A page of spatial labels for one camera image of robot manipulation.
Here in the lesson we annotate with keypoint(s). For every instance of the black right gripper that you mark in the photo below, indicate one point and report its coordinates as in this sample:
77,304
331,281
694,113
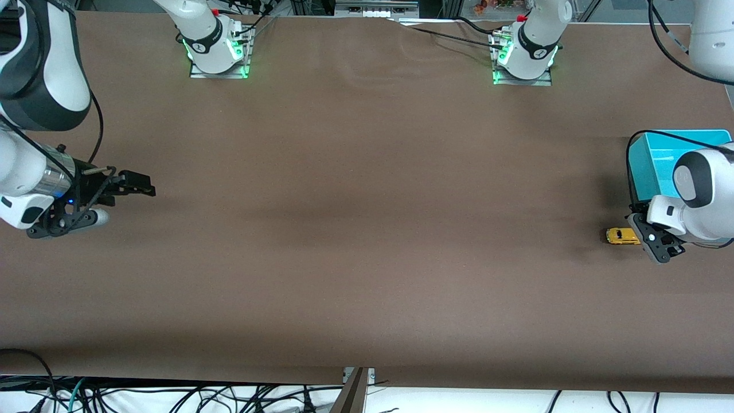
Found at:
90,184

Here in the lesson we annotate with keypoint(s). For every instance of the orange plastic item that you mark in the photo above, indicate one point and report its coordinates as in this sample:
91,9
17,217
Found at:
487,7

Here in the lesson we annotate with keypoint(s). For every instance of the yellow beetle toy car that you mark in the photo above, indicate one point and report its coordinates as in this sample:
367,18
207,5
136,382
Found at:
621,236

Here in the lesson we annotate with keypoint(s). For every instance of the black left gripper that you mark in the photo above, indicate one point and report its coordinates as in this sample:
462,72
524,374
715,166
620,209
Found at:
637,207

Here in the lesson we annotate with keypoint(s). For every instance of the white power strip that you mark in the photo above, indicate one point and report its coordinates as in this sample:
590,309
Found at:
375,11

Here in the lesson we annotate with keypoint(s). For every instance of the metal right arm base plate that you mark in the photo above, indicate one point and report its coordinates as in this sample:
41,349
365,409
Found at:
218,75

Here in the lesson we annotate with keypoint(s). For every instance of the turquoise plastic bin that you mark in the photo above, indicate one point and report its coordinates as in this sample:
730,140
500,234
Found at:
654,166

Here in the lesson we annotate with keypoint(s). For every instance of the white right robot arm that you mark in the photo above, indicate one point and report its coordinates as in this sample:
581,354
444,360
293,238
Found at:
195,17

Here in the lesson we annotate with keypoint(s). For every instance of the brown table cover sheet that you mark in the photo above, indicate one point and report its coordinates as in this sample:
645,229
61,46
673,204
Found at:
367,258

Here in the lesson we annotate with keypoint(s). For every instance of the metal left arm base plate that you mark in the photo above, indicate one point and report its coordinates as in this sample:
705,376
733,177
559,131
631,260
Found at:
524,81

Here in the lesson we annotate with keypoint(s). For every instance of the aluminium table leg profile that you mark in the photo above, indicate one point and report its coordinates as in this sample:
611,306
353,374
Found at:
352,398

